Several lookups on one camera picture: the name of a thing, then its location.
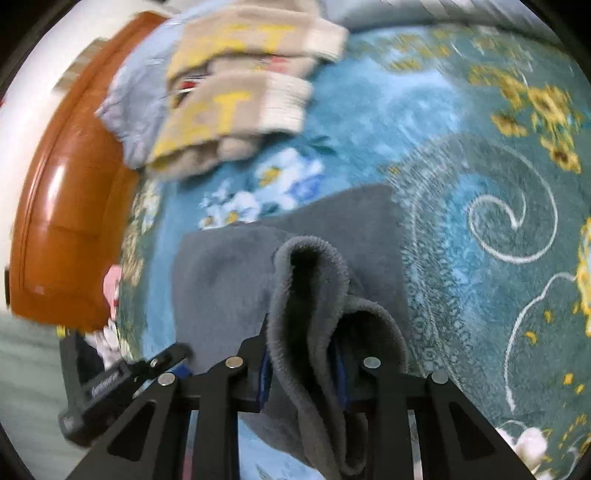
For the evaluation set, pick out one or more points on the brown wooden headboard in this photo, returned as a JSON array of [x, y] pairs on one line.
[[69, 207]]

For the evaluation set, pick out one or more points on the teal floral blanket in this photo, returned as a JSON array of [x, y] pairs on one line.
[[461, 161]]

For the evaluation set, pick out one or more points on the beige and yellow folded garment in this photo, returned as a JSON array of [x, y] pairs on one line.
[[240, 92]]

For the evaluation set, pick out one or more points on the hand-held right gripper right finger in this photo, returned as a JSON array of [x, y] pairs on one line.
[[340, 369]]

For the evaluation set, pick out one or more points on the grey fleece cloth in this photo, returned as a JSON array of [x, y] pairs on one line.
[[304, 286]]

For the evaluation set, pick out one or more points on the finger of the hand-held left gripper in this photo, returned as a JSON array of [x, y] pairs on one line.
[[168, 357]]

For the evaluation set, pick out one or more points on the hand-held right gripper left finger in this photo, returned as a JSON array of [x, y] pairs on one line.
[[264, 378]]

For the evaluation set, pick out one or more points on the light blue quilt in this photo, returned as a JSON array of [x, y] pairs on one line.
[[134, 106]]

